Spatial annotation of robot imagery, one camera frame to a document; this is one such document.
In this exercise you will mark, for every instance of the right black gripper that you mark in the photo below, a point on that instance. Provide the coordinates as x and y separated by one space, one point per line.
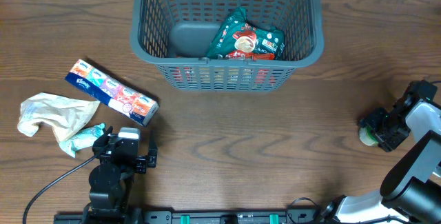
380 131

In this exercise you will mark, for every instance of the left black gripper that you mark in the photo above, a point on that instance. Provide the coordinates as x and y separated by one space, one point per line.
138 163

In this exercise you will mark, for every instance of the green lidded jar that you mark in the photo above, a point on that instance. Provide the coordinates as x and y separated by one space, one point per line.
367 137

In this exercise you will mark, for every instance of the Kleenex tissue multipack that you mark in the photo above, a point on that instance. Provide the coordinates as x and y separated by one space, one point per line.
94 82

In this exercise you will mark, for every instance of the beige paper bag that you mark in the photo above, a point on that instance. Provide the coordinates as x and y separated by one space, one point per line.
66 116

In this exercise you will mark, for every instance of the orange spaghetti packet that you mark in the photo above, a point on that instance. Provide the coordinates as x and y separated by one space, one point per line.
204 77

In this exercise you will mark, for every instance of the green Nescafe coffee bag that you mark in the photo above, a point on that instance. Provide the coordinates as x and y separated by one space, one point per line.
237 39

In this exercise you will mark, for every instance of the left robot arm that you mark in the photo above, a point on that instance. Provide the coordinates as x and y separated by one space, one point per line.
112 180

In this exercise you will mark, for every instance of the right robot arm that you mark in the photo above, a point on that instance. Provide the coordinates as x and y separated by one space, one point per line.
407 193

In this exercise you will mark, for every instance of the teal snack packet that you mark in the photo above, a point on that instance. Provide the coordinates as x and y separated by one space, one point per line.
83 139

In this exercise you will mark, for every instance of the grey plastic slatted basket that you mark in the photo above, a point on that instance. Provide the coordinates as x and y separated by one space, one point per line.
178 32

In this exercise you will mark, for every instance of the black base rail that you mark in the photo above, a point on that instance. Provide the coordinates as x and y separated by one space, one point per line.
302 215

